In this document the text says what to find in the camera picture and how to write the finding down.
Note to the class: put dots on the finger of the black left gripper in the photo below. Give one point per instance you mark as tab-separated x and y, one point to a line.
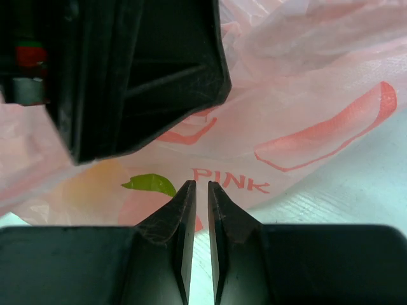
122	73

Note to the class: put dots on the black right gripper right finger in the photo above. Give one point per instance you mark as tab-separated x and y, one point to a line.
257	263

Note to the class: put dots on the pink plastic bag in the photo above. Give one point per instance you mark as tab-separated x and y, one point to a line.
308	78

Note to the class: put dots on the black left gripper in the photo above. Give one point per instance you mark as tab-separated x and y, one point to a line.
37	51

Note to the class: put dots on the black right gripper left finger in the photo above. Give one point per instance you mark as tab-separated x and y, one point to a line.
149	263

